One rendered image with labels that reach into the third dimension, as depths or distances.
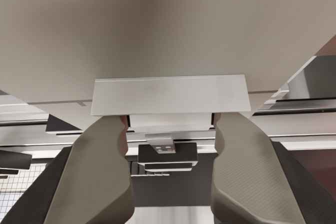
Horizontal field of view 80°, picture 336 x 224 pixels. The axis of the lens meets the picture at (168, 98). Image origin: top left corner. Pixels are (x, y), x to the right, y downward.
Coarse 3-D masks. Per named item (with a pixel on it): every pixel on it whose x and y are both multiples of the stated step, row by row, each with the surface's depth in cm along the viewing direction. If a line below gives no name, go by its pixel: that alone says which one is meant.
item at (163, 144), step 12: (144, 144) 41; (156, 144) 30; (168, 144) 31; (180, 144) 41; (192, 144) 40; (144, 156) 40; (156, 156) 40; (168, 156) 40; (180, 156) 40; (192, 156) 40; (144, 168) 40; (156, 168) 40; (168, 168) 40; (180, 168) 40
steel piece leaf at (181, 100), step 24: (96, 96) 11; (120, 96) 11; (144, 96) 11; (168, 96) 11; (192, 96) 11; (216, 96) 11; (240, 96) 11; (144, 120) 19; (168, 120) 19; (192, 120) 20
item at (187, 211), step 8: (136, 208) 21; (144, 208) 21; (152, 208) 21; (160, 208) 21; (168, 208) 21; (176, 208) 21; (184, 208) 21; (192, 208) 21; (200, 208) 21; (208, 208) 20; (136, 216) 21; (144, 216) 21; (152, 216) 21; (160, 216) 21; (168, 216) 20; (176, 216) 20; (184, 216) 20; (192, 216) 20; (200, 216) 20; (208, 216) 20
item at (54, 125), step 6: (48, 120) 24; (54, 120) 24; (60, 120) 24; (48, 126) 24; (54, 126) 24; (60, 126) 24; (66, 126) 24; (72, 126) 23; (48, 132) 24; (54, 132) 24; (60, 132) 24; (66, 132) 24; (72, 132) 24; (78, 132) 25; (126, 132) 25; (132, 132) 25; (138, 132) 25; (144, 132) 25; (150, 132) 25; (156, 132) 25; (162, 132) 25; (168, 132) 25
